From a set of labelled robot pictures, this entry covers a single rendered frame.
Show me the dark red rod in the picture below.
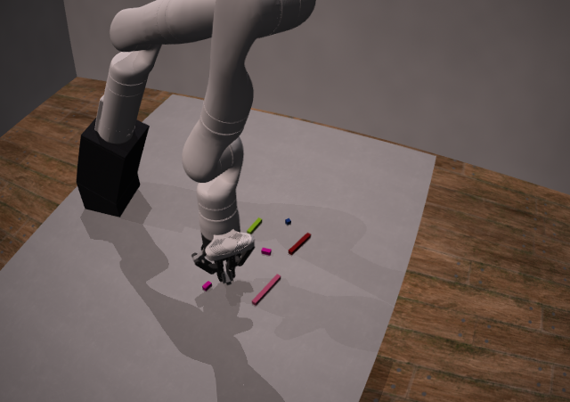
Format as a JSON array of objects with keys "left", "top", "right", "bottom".
[{"left": 289, "top": 233, "right": 311, "bottom": 255}]

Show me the lime green rod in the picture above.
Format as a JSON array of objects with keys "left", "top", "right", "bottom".
[{"left": 247, "top": 218, "right": 262, "bottom": 234}]

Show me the pink rod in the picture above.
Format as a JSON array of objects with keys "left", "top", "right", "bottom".
[{"left": 252, "top": 275, "right": 281, "bottom": 306}]

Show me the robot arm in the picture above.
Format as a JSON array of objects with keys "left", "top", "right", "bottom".
[{"left": 94, "top": 0, "right": 316, "bottom": 261}]

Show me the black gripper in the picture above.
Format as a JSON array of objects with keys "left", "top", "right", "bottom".
[{"left": 191, "top": 234, "right": 255, "bottom": 283}]

